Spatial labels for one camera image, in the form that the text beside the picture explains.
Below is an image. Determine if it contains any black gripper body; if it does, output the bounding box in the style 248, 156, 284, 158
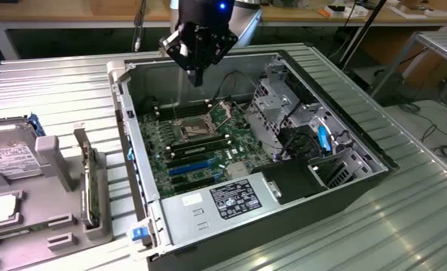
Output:
174, 0, 235, 58

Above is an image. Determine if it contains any green graphics card black fan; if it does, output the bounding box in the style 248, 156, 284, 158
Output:
73, 128, 102, 226

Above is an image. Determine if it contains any RAM slot with white clips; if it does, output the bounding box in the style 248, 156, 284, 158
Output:
153, 106, 210, 115
152, 98, 210, 107
168, 137, 231, 152

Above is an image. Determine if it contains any thin silver locking lever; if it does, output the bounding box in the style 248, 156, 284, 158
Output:
169, 97, 178, 125

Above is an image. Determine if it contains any silver socket cover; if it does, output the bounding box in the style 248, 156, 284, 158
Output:
205, 100, 233, 128

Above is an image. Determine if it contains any long wooden desk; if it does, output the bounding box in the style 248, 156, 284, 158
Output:
0, 0, 447, 60

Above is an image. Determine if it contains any silver drive cage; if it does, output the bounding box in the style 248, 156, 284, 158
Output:
245, 62, 347, 163

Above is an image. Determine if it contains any CPU socket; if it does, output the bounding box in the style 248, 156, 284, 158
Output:
176, 115, 212, 142

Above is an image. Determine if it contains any black and white device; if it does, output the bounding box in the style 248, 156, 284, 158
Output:
327, 5, 369, 19

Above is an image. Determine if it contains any green motherboard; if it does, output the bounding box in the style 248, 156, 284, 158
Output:
136, 100, 269, 198

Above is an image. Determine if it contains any black tripod pole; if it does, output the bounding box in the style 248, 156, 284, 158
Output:
337, 0, 388, 67

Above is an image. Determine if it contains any RAM stick with white label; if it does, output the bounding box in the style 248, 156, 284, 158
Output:
172, 140, 228, 159

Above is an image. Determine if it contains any long black expansion slot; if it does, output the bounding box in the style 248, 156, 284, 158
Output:
164, 154, 209, 168
169, 174, 214, 187
173, 182, 212, 196

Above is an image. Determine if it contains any blue expansion slot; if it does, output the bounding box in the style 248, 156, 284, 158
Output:
166, 160, 217, 176

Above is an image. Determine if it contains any silver chipset heatsink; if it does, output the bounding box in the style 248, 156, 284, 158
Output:
225, 163, 249, 176

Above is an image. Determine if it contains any blue disk caddy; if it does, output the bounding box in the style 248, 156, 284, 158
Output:
25, 112, 45, 142

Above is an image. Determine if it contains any flat white box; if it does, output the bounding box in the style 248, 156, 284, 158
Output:
387, 0, 440, 20

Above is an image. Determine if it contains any black plastic air shroud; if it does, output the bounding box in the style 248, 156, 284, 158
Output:
251, 157, 328, 206

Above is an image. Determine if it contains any silver perforated disk bay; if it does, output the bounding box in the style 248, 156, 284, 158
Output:
305, 148, 388, 190

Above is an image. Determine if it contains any brown cardboard box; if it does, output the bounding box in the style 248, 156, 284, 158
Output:
357, 27, 447, 84

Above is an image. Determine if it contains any silver hard disk drive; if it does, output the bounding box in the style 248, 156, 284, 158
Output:
0, 117, 42, 180

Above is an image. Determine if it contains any silver power supply unit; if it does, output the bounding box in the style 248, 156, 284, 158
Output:
158, 171, 285, 246

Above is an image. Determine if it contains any grey parts rack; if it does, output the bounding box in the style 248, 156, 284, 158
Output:
0, 134, 114, 271

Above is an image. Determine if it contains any open black PC case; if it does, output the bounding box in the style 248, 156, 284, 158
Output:
105, 49, 399, 265

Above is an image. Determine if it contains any blue case latch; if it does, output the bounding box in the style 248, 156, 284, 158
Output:
130, 227, 148, 242

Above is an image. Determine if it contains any green RAM stick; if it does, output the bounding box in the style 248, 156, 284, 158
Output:
0, 222, 53, 241

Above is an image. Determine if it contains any grey hanging cable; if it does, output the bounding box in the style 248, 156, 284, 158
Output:
133, 0, 148, 54

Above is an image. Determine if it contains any black curved cable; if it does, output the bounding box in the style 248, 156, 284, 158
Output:
213, 71, 261, 99

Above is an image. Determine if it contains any black disk power wire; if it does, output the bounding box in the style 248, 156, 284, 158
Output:
273, 125, 324, 162

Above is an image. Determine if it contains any blue disk wire connector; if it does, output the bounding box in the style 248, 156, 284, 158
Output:
316, 126, 332, 152

